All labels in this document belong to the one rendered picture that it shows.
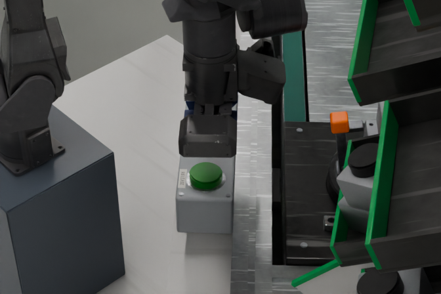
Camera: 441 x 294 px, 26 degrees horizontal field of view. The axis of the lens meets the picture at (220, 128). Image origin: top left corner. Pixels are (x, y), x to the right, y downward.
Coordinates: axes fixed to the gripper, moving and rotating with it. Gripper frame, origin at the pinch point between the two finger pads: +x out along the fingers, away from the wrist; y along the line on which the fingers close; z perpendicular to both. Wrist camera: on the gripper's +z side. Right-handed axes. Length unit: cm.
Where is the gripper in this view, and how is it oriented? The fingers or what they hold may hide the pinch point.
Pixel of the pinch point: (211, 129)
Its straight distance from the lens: 111.3
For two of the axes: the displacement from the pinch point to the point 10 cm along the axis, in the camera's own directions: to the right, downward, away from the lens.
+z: 10.0, 0.1, -0.4
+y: 0.3, -6.4, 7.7
